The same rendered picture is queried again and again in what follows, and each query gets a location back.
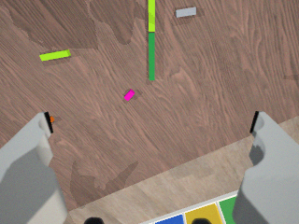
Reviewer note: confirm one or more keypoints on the small magenta block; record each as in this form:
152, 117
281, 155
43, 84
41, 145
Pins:
129, 94

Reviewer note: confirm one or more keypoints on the grey rectangular rod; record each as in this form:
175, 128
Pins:
186, 12

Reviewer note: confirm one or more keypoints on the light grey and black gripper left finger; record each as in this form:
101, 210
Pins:
29, 189

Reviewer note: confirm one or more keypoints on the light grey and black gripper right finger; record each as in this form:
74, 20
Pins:
269, 191

